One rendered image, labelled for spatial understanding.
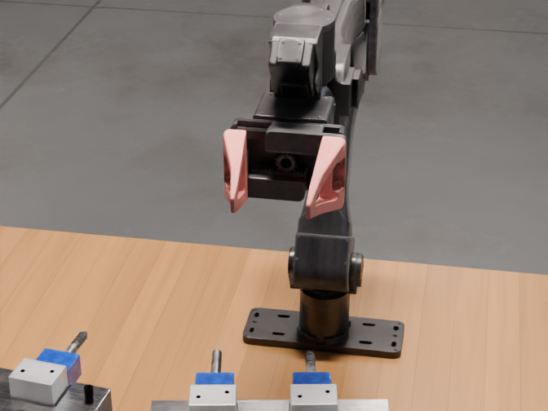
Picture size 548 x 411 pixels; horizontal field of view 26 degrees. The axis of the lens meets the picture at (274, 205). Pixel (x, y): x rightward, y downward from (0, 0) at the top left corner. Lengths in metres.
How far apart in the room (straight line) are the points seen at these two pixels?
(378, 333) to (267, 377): 0.16
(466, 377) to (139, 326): 0.42
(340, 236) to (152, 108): 2.77
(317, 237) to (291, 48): 0.43
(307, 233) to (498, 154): 2.48
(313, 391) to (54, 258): 0.55
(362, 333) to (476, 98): 2.80
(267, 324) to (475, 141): 2.47
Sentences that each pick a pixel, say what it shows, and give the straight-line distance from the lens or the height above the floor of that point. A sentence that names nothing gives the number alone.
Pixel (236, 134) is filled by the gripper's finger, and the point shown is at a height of 1.23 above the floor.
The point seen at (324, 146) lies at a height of 1.23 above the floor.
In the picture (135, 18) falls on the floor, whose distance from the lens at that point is 5.00.
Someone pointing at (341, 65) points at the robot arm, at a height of 1.23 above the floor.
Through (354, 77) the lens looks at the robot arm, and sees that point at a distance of 1.18.
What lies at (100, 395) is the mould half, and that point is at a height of 0.89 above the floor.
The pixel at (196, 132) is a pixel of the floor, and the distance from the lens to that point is 3.95.
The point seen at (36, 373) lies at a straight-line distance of 1.28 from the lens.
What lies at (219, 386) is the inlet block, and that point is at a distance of 1.30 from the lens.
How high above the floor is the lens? 1.66
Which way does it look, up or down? 29 degrees down
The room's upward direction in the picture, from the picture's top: straight up
